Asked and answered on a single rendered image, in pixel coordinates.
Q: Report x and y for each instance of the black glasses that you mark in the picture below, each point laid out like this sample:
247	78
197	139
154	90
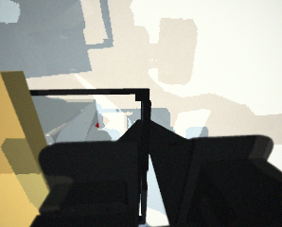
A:
141	94

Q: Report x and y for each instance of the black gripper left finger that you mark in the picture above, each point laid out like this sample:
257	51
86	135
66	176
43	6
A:
93	161

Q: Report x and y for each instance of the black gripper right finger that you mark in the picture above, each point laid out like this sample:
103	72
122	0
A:
177	160

